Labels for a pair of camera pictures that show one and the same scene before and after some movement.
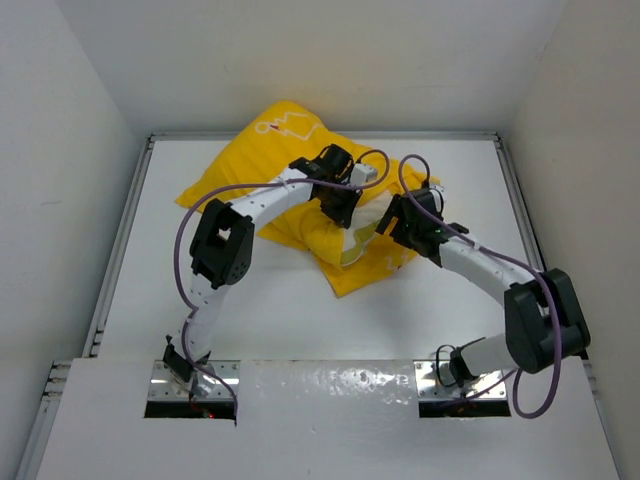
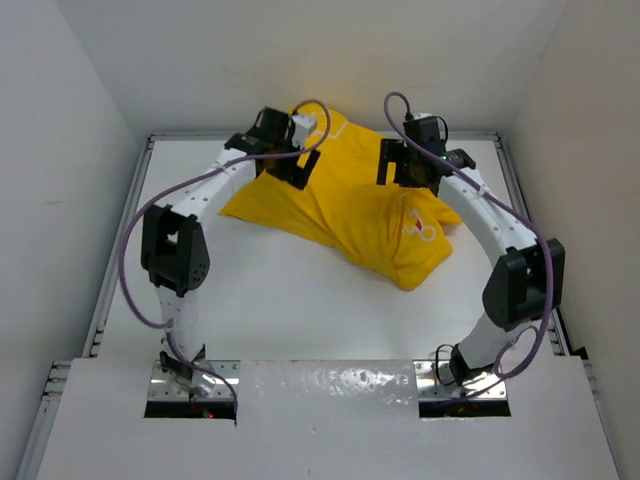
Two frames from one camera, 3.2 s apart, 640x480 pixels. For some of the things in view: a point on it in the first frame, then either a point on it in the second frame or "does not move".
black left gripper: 342,214 -> 292,174
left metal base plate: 163,385 does not move
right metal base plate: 433,380 does not move
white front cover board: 327,420 does not move
